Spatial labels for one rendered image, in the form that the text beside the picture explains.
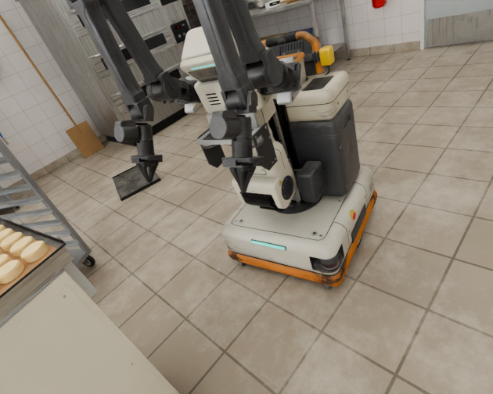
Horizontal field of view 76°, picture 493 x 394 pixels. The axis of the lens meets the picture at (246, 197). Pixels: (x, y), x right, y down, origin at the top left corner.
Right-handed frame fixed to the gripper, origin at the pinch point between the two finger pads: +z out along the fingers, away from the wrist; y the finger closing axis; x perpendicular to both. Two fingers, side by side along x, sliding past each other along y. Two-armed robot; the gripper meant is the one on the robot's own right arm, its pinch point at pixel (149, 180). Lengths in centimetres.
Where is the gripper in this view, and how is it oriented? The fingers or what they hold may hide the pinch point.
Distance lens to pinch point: 120.1
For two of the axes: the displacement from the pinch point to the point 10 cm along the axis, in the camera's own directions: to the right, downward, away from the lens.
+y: 8.1, 1.0, -5.8
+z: 0.4, 9.7, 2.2
